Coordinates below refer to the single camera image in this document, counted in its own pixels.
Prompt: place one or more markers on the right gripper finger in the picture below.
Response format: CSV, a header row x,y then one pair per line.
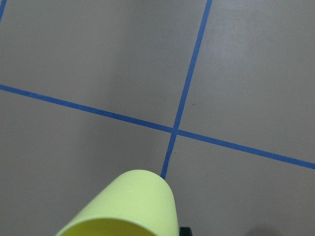
x,y
185,231

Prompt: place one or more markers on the yellow plastic cup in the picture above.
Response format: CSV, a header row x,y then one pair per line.
x,y
136,203

